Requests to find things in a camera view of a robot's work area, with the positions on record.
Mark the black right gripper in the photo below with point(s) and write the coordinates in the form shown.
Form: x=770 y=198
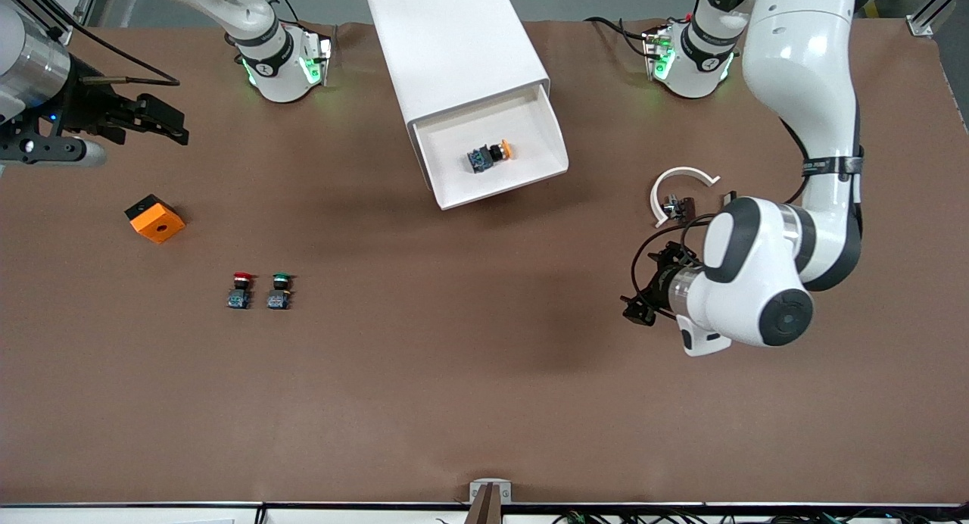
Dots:
x=85 y=106

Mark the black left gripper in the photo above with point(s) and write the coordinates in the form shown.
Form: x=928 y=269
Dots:
x=660 y=283

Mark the yellow push button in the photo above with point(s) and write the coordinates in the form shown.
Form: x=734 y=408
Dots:
x=478 y=160

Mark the cream white drawer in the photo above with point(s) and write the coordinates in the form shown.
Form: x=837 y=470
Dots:
x=454 y=160

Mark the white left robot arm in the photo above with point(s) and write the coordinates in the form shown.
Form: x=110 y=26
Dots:
x=802 y=70

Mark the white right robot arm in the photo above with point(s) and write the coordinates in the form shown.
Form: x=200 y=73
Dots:
x=276 y=73

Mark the red push button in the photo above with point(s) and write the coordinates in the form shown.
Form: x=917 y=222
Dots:
x=239 y=300

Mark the green push button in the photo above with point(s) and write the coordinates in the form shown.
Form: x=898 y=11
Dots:
x=278 y=300

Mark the white drawer cabinet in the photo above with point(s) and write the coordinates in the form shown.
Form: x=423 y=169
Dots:
x=454 y=47

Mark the dark brown small component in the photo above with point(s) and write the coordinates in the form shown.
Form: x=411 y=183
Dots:
x=685 y=206

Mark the orange box with black base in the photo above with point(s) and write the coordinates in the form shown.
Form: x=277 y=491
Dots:
x=157 y=225

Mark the small black component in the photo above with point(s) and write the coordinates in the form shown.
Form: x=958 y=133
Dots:
x=728 y=198

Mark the brown pole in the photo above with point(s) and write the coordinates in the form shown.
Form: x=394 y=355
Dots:
x=484 y=509

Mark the aluminium frame profile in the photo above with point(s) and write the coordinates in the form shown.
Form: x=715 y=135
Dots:
x=920 y=26
x=64 y=33

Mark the grey metal bracket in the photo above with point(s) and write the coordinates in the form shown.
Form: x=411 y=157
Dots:
x=475 y=488

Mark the white table edge rail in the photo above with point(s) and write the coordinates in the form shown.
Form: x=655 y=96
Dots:
x=113 y=515

